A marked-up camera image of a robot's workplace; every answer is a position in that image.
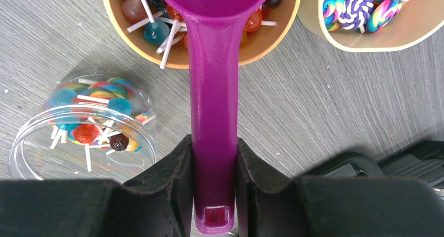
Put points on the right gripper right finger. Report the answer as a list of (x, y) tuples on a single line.
[(270, 203)]

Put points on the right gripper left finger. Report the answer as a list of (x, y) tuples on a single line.
[(157, 202)]

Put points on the clear plastic cup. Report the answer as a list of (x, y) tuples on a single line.
[(86, 133)]

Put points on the rainbow swirl lollipop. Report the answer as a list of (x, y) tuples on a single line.
[(126, 84), (112, 88)]

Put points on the magenta plastic scoop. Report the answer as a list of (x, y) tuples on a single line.
[(214, 29)]

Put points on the black poker chip case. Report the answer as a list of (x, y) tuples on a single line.
[(422, 160)]

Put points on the cream tray swirl lollipops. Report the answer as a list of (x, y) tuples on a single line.
[(394, 25)]

